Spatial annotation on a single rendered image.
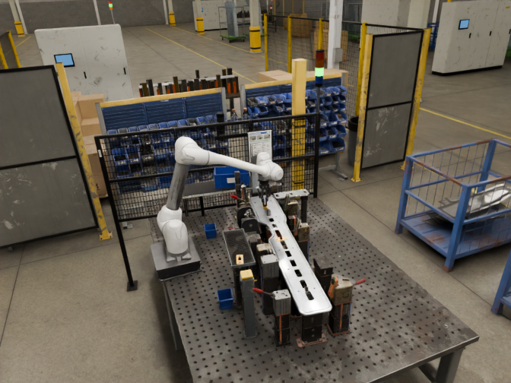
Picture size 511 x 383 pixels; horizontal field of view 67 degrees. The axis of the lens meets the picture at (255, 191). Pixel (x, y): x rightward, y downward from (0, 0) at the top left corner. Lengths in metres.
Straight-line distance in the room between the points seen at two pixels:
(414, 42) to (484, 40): 8.51
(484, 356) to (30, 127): 4.46
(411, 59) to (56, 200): 4.73
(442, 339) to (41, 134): 3.89
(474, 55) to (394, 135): 8.35
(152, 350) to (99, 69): 6.81
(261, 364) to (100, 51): 7.75
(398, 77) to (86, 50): 6.18
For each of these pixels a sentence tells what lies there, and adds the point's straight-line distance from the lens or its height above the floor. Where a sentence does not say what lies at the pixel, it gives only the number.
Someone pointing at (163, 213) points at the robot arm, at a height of 1.09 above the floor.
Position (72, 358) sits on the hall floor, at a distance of 3.65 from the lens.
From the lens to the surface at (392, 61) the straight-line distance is 5.63.
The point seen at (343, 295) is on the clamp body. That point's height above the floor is 1.00.
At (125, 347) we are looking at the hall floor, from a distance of 3.56.
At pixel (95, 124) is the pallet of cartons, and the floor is 0.74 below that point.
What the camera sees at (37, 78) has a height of 1.87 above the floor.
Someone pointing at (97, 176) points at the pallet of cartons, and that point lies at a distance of 5.58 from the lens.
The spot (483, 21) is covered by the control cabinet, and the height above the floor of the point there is 1.45.
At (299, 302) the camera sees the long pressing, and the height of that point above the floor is 1.00.
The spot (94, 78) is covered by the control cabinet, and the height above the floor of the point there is 1.01.
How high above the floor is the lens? 2.53
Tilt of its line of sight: 27 degrees down
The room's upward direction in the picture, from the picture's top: 3 degrees counter-clockwise
